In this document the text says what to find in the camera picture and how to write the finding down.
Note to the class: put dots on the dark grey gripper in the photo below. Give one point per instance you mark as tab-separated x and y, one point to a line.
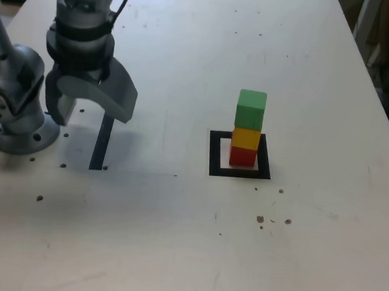
94	76

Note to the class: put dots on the green cube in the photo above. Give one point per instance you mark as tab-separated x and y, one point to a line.
250	111

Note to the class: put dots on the yellow cube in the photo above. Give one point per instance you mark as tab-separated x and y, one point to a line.
246	140

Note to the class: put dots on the red cube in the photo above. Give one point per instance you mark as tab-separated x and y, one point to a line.
242	158

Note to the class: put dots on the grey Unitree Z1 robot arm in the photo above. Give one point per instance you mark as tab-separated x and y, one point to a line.
14	68

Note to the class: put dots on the black tape square outline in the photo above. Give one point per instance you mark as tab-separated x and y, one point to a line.
214	154

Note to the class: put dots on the black tape strip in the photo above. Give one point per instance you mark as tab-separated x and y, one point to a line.
99	151

